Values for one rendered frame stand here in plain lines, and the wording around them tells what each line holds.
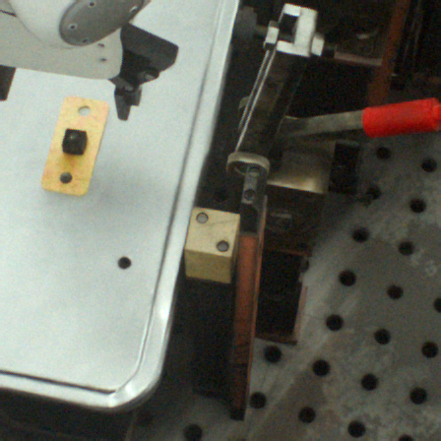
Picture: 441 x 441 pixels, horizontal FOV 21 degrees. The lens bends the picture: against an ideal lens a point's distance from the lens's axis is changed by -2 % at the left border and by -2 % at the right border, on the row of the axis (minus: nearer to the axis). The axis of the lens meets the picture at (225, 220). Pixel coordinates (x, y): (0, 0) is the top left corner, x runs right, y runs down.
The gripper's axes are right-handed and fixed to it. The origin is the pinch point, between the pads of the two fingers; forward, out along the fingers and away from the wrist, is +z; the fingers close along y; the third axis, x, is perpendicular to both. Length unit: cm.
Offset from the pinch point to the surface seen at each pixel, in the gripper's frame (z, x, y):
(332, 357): 39.1, 4.1, -23.1
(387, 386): 39.1, 6.1, -29.0
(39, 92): 9.0, -4.0, 4.3
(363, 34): 10.5, -15.1, -20.6
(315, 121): -0.7, -0.1, -18.1
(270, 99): -6.3, 1.9, -15.1
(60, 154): 8.6, 1.3, 1.1
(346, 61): 14.0, -14.3, -19.5
